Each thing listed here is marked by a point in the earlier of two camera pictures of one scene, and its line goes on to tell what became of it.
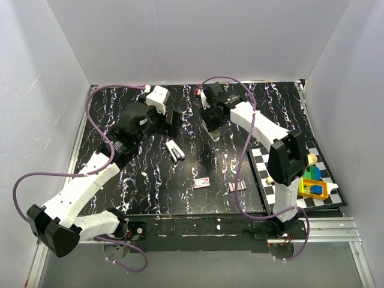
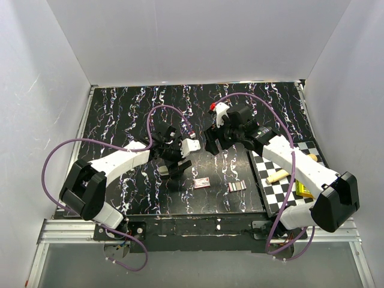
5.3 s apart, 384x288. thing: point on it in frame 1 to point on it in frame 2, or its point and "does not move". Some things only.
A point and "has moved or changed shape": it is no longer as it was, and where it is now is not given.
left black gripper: x=170 y=129 to x=177 y=145
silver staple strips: x=241 y=185 does not move
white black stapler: x=175 y=152 has moved or changed shape
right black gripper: x=210 y=126 to x=211 y=134
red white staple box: x=201 y=183 does not move
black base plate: x=242 y=233 does not move
